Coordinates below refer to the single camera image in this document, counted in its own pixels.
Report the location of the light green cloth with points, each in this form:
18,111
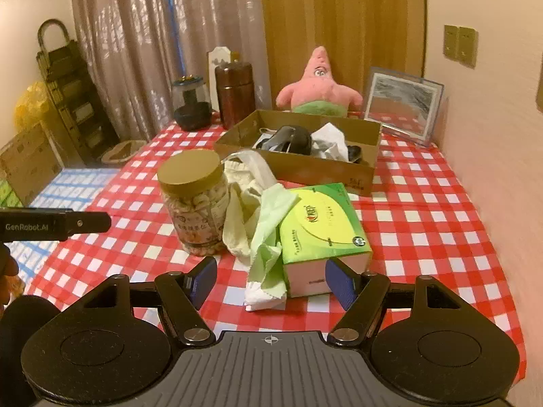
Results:
267,237

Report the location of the person's left hand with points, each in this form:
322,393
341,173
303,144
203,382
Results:
6,267

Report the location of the cardboard carton on floor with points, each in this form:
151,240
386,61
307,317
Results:
29,161

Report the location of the cream white cloth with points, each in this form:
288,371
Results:
237,220

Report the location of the brown cardboard box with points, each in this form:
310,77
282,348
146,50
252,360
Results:
297,174

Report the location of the pink star plush toy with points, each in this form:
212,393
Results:
316,91

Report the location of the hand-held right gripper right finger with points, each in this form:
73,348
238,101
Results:
341,282

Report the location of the black folding step ladder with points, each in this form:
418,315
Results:
72,93

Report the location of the small floor basket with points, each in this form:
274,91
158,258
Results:
123,150

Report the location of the blue checked blanket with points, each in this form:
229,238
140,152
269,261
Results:
72,190

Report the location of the green tissue box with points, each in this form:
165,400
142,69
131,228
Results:
322,229

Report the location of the wooden door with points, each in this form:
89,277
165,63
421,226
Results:
360,17

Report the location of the dark green hair scrunchie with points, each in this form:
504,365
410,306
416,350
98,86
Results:
355,152

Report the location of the beige patterned curtain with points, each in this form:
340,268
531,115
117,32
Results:
127,51

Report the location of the brown metal canister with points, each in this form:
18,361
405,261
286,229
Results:
233,97

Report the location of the white chair back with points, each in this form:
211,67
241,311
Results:
220,55

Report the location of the clear cashew jar gold lid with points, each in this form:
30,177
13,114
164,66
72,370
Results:
191,216

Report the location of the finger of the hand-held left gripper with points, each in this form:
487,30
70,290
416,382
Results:
91,222

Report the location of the yellow plastic bag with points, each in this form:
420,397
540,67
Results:
32,106

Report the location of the glass jar with black lid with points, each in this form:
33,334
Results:
191,118

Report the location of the framed picture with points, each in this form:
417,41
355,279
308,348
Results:
398,101

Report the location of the black headband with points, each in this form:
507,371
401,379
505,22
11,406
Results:
297,138

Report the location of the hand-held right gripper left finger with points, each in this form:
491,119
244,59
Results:
203,280

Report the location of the red white checked tablecloth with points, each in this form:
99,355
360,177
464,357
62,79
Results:
424,220

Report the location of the large beige wall socket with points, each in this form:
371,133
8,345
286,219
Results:
540,97

